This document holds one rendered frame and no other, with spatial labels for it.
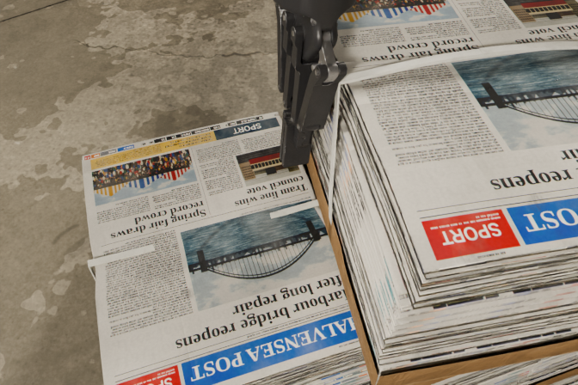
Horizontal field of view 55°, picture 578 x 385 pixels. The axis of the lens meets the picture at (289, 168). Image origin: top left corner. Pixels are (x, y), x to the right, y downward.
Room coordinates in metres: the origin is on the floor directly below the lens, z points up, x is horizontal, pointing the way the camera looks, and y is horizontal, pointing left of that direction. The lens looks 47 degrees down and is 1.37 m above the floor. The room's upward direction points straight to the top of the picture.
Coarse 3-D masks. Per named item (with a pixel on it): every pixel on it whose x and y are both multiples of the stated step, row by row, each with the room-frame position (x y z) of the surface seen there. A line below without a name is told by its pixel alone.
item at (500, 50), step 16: (480, 48) 0.41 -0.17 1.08; (496, 48) 0.41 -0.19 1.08; (512, 48) 0.42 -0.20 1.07; (528, 48) 0.42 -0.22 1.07; (544, 48) 0.42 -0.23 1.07; (560, 48) 0.42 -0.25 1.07; (576, 48) 0.42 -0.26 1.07; (400, 64) 0.40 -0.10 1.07; (416, 64) 0.39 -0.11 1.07; (352, 80) 0.38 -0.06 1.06
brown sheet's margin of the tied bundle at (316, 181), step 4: (312, 160) 0.46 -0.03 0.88; (308, 164) 0.49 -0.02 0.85; (312, 164) 0.46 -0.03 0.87; (308, 168) 0.49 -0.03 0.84; (312, 168) 0.46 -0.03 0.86; (312, 172) 0.46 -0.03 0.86; (316, 172) 0.45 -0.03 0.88; (312, 176) 0.46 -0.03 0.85; (316, 176) 0.44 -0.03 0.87; (312, 180) 0.46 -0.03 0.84; (316, 180) 0.44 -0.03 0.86; (316, 184) 0.44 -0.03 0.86; (320, 184) 0.42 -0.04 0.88; (316, 188) 0.44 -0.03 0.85; (320, 188) 0.42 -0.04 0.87; (316, 192) 0.44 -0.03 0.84; (320, 192) 0.42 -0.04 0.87; (320, 196) 0.42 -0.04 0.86; (320, 200) 0.42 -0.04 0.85; (320, 204) 0.42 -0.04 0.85; (320, 208) 0.42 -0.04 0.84
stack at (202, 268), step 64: (256, 128) 0.57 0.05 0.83; (128, 192) 0.45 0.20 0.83; (192, 192) 0.45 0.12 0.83; (256, 192) 0.45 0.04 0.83; (128, 256) 0.36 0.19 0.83; (192, 256) 0.36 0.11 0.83; (256, 256) 0.36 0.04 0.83; (320, 256) 0.36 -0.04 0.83; (128, 320) 0.28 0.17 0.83; (192, 320) 0.28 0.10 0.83; (256, 320) 0.28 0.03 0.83; (320, 320) 0.28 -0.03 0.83; (128, 384) 0.21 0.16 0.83; (192, 384) 0.21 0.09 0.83; (256, 384) 0.21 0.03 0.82; (320, 384) 0.24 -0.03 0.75; (448, 384) 0.30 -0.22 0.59; (512, 384) 0.36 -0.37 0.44; (576, 384) 0.41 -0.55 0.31
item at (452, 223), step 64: (384, 128) 0.32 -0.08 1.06; (448, 128) 0.32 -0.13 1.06; (512, 128) 0.32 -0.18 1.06; (576, 128) 0.32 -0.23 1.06; (384, 192) 0.27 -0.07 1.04; (448, 192) 0.25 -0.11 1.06; (512, 192) 0.26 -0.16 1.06; (576, 192) 0.26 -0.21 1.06; (384, 256) 0.24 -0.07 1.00; (448, 256) 0.20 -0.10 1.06; (512, 256) 0.20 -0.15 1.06; (576, 256) 0.21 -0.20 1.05; (384, 320) 0.22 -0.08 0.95; (448, 320) 0.21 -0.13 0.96; (512, 320) 0.22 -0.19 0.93; (576, 320) 0.24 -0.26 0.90
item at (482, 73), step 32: (352, 64) 0.41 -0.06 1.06; (384, 64) 0.41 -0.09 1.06; (448, 64) 0.41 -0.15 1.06; (480, 64) 0.41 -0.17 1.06; (512, 64) 0.41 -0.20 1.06; (544, 64) 0.41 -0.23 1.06; (576, 64) 0.41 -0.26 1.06; (352, 96) 0.38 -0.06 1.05; (384, 96) 0.36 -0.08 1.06; (416, 96) 0.36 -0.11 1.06; (352, 128) 0.37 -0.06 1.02
